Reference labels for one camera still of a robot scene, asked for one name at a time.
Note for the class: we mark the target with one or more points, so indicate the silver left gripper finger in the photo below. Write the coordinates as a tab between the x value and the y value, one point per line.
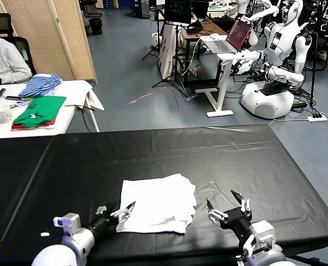
122	214
103	210

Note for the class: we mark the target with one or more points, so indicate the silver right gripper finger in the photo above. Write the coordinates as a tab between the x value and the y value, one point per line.
245	205
218	216

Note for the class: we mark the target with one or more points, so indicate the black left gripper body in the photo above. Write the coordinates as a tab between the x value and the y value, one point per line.
101	224

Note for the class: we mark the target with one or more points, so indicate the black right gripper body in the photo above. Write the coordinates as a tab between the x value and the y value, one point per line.
237	221

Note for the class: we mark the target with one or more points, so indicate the white t-shirt with red print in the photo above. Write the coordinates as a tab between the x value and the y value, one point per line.
161	202

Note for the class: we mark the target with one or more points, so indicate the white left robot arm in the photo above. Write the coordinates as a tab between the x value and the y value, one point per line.
67	252

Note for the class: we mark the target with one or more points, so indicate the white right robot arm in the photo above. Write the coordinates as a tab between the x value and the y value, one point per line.
263	259

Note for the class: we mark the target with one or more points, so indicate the blue striped clothes pile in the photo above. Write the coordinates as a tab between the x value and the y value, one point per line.
42	83

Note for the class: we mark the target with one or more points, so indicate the small white tag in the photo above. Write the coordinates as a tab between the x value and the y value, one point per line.
44	234

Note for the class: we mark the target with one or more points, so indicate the white side table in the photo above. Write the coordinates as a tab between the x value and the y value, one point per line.
64	119

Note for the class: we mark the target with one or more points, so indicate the white power strip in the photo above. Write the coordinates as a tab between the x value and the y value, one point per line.
317	118

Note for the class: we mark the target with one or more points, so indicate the green folded shirt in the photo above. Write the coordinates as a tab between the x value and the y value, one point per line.
42	110

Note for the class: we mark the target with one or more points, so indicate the red folded shirt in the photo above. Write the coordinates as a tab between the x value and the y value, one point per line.
17	127

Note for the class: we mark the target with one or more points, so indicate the white cloth bag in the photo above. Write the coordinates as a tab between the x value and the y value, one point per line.
72	92

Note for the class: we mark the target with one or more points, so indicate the white laptop stand desk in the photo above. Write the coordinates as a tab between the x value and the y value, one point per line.
222	83

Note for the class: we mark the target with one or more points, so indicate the lavender folded cloth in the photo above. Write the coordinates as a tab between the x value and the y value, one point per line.
54	90

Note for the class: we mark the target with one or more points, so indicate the white paper cup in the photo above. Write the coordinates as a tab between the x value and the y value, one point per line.
4	113

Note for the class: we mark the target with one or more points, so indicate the black phone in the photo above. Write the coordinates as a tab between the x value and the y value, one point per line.
13	97

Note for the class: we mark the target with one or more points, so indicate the black stand pole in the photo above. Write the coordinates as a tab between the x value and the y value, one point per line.
314	69

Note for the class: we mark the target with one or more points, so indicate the grey laptop with red screen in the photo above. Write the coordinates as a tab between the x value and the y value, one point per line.
222	45

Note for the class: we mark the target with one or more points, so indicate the white printed board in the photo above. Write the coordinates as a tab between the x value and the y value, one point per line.
166	52

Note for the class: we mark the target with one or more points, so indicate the white humanoid robot on base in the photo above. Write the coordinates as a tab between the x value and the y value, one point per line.
283	41

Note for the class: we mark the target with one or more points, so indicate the white computer mouse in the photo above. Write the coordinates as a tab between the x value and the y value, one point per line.
214	35

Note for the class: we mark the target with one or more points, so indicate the white round device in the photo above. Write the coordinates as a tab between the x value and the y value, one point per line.
154	38

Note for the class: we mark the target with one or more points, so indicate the seated person in white hoodie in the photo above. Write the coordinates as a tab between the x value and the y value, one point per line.
6	61

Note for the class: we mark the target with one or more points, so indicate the brown wooden desk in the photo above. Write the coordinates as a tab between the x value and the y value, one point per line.
208	27

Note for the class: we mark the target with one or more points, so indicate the black office chair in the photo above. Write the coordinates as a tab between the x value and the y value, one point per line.
22	47

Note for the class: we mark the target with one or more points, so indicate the black tripod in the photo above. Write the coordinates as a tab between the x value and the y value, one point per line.
158	33

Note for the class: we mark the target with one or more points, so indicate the black trash bin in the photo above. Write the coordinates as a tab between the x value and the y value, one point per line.
96	26

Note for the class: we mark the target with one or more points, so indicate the bamboo folding screen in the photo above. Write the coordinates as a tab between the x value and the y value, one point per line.
42	33

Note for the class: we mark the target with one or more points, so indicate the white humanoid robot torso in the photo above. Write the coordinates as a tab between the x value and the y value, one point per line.
243	7

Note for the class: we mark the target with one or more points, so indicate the black monitor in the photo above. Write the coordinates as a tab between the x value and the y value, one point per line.
178	11

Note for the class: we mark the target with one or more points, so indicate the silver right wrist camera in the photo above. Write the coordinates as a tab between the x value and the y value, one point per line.
263	231

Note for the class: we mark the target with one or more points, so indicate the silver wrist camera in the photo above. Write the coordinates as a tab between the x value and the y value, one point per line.
69	221
263	231

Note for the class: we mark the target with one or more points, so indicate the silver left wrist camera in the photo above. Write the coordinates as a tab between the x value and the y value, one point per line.
69	221

